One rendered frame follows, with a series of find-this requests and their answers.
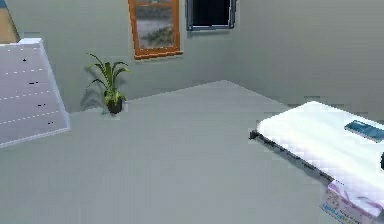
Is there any dark framed wall picture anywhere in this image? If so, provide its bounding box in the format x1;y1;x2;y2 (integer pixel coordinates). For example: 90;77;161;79
185;0;238;32

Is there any white chest of drawers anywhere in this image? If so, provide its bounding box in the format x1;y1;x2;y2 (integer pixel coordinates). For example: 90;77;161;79
0;37;71;149

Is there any white bed with black frame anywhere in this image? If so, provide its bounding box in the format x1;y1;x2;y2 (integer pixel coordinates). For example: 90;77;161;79
248;100;384;224

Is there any white and purple blanket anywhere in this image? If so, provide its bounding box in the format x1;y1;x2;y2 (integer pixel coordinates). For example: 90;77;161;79
319;180;384;224

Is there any green potted house plant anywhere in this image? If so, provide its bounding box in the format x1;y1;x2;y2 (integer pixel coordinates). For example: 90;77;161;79
86;52;132;115

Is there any tan wooden door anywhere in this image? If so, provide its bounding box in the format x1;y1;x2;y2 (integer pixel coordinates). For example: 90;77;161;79
0;0;21;45

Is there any teal book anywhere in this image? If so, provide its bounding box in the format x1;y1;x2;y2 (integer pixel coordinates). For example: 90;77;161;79
344;119;384;144

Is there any orange framed window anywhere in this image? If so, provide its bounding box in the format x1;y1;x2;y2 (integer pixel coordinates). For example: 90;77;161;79
128;0;184;61

